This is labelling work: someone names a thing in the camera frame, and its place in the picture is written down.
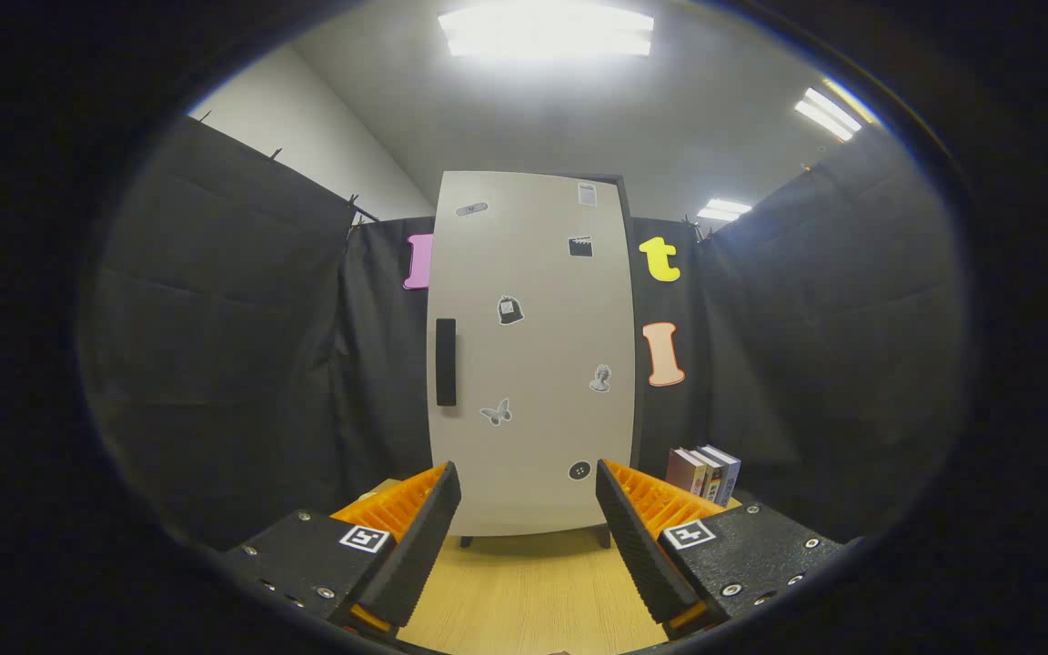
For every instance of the black backdrop cloth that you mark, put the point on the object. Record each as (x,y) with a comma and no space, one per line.
(242,364)

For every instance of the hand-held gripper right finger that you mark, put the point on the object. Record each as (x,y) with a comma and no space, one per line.
(638,546)

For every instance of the dark grey cabinet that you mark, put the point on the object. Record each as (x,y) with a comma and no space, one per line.
(637,409)

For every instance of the light grey cabinet door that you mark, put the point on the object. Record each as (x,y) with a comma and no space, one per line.
(533,364)

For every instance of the small ceiling light panel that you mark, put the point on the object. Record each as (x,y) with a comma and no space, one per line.
(724,209)

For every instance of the long ceiling light panel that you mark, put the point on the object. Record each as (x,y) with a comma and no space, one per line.
(829,114)

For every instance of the large ceiling light panel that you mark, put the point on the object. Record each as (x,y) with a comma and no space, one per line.
(547,32)

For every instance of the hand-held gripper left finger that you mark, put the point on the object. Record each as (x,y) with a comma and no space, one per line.
(419,546)

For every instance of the white yellow spine book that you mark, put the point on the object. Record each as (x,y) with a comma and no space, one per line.
(712,475)

